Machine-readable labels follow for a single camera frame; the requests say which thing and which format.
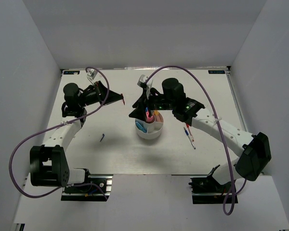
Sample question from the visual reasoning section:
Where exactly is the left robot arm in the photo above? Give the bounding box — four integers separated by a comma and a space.
30, 81, 124, 192

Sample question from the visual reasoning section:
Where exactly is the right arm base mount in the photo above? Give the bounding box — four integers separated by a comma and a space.
189, 176, 231, 205

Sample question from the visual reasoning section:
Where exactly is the red gel pen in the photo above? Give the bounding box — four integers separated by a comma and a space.
186, 124, 194, 142

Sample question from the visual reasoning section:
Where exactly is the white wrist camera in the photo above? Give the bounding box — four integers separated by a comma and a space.
86, 68, 98, 85
137, 75, 153, 98

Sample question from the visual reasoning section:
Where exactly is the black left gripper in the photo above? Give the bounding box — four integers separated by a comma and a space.
79, 81, 124, 108

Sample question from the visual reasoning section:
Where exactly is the blue gel pen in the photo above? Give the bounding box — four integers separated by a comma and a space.
184, 127, 196, 150

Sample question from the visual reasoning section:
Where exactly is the white round pen holder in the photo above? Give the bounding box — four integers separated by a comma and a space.
135, 113, 164, 140

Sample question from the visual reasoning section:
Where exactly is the blue transparent highlighter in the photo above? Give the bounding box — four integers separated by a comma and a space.
135, 121, 147, 133

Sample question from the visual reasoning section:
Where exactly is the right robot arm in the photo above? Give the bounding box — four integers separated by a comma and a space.
129, 75, 272, 192

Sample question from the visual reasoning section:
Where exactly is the yellow capped orange highlighter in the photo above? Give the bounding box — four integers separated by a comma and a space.
156, 115, 162, 123

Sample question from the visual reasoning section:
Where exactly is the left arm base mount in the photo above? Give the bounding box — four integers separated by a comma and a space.
61, 175, 113, 202

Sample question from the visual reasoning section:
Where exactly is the pink capped highlighter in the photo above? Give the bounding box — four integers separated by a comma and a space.
145, 115, 155, 123

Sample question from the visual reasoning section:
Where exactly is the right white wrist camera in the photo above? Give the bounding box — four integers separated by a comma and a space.
137, 75, 153, 98

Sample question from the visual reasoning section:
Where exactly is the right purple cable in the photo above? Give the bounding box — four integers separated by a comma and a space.
144, 65, 248, 216

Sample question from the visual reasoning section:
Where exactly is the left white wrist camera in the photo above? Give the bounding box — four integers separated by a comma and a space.
86, 68, 98, 85

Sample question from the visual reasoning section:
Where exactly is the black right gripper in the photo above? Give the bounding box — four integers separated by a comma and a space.
129, 89, 175, 122

